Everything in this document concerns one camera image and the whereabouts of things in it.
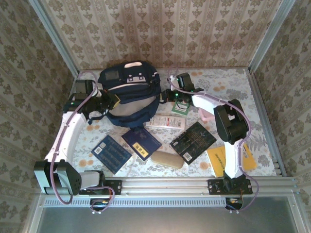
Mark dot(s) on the small green notebook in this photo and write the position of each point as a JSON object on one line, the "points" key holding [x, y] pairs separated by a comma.
{"points": [[181, 109]]}

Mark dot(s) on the navy blue backpack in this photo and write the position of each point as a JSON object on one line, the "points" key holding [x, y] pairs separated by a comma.
{"points": [[136, 97]]}

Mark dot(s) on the white pink tissue packet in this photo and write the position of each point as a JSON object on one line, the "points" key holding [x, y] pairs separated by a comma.
{"points": [[167, 122]]}

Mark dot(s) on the pink pencil case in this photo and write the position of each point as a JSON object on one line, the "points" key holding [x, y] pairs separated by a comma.
{"points": [[206, 116]]}

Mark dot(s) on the blue book with yellow label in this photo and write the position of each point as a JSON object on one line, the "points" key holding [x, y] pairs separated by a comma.
{"points": [[141, 143]]}

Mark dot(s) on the black book with gold print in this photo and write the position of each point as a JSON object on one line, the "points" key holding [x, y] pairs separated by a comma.
{"points": [[194, 143]]}

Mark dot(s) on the blue book with barcode sticker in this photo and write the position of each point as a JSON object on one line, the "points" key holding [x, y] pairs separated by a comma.
{"points": [[113, 155]]}

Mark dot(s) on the beige glasses case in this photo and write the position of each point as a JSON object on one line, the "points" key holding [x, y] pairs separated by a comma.
{"points": [[167, 159]]}

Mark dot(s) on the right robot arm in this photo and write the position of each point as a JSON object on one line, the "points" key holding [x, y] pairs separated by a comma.
{"points": [[230, 121]]}

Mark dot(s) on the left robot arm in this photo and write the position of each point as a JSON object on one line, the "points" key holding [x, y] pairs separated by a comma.
{"points": [[70, 136]]}

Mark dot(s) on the floral table cover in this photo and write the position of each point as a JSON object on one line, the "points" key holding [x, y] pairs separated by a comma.
{"points": [[230, 80]]}

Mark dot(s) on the grey metal panel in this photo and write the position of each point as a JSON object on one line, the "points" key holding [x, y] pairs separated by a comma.
{"points": [[165, 221]]}

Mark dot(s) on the aluminium table side rail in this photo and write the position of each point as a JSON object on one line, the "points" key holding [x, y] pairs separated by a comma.
{"points": [[258, 97], [75, 77]]}

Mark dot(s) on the aluminium frame post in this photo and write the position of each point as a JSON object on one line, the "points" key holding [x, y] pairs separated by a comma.
{"points": [[56, 36], [272, 34]]}

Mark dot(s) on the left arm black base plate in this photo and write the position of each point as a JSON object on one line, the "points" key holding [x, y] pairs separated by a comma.
{"points": [[116, 187]]}

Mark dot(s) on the aluminium mounting rail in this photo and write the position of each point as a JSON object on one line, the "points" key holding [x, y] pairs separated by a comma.
{"points": [[165, 185]]}

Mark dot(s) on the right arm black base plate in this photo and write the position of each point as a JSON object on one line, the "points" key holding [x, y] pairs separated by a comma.
{"points": [[213, 188]]}

